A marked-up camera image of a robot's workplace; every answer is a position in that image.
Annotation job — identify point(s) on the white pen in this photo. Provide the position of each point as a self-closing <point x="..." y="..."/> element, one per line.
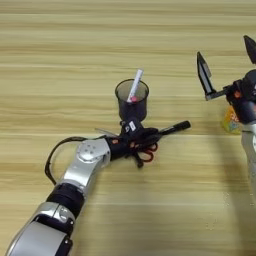
<point x="136" y="83"/>

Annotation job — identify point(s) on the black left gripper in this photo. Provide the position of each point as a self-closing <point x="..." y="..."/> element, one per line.
<point x="123" y="146"/>

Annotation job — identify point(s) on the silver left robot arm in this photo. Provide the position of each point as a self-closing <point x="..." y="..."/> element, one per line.
<point x="80" y="173"/>

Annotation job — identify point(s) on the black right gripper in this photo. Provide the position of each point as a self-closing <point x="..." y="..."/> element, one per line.
<point x="245" y="100"/>

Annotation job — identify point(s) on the left gripper labelled black box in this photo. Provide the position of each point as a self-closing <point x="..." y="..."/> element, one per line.
<point x="131" y="126"/>

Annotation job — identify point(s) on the black pen holder cup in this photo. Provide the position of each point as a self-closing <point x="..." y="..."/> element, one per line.
<point x="133" y="110"/>

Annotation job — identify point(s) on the orange juice bottle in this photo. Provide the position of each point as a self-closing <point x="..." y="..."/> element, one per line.
<point x="230" y="121"/>

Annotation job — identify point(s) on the black marker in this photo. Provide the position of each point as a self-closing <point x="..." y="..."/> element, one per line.
<point x="176" y="127"/>

